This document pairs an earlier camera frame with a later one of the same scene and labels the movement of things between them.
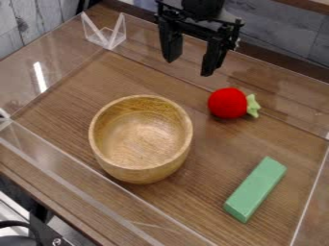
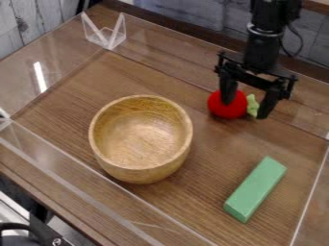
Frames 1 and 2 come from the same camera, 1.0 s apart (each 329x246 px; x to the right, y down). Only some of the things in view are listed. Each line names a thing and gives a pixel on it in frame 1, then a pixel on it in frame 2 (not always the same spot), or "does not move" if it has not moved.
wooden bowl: (141, 136) does not move
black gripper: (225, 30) to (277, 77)
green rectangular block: (246, 199) does not move
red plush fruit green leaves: (229, 103) does not move
